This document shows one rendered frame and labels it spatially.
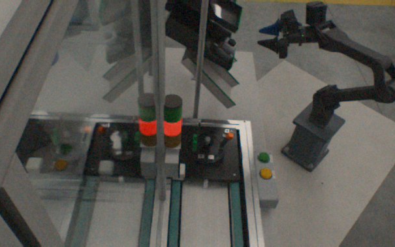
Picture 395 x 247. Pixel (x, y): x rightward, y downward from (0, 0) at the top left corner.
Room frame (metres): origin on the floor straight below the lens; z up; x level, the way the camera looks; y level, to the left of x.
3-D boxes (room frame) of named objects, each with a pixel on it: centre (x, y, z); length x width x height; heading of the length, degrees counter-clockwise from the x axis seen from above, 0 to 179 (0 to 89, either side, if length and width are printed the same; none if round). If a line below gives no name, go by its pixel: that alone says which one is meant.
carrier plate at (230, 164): (0.82, -0.04, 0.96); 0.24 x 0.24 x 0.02; 3
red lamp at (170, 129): (0.62, 0.07, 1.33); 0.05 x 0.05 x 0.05
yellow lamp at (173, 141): (0.62, 0.07, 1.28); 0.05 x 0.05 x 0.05
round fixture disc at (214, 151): (0.82, -0.04, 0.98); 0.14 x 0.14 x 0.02
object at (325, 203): (0.97, -0.41, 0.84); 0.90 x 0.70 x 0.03; 141
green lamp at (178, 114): (0.62, 0.07, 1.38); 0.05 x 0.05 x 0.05
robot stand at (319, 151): (0.94, -0.45, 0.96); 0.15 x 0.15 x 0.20; 51
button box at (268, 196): (0.74, -0.26, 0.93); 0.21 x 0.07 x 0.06; 3
